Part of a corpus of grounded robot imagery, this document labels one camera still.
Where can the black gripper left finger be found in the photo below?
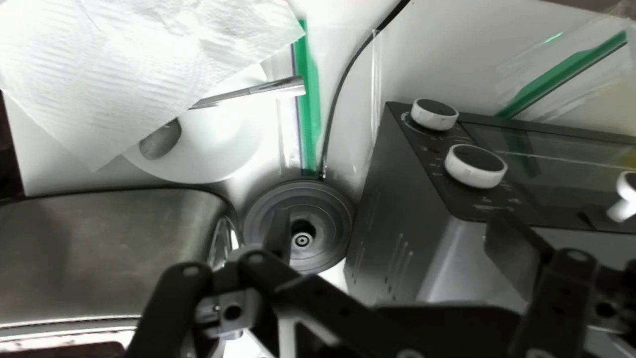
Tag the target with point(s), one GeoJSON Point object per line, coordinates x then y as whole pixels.
{"type": "Point", "coordinates": [180, 299]}

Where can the stainless steel toaster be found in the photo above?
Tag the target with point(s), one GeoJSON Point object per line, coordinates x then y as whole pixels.
{"type": "Point", "coordinates": [101, 251]}

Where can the white round plate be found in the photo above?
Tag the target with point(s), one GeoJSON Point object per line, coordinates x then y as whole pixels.
{"type": "Point", "coordinates": [212, 145]}

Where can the black toaster oven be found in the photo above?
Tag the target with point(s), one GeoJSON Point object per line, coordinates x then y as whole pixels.
{"type": "Point", "coordinates": [411, 219]}

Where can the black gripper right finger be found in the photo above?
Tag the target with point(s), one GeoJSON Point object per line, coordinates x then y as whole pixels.
{"type": "Point", "coordinates": [564, 299]}

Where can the silver metal utensil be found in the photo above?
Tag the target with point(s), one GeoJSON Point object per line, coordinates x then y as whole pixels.
{"type": "Point", "coordinates": [260, 90]}

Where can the white plastic sheet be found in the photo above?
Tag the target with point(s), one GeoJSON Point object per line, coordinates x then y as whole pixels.
{"type": "Point", "coordinates": [101, 60]}

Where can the clear green-strip zip bag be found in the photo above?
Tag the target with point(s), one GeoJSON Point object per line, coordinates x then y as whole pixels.
{"type": "Point", "coordinates": [308, 112]}
{"type": "Point", "coordinates": [564, 66]}

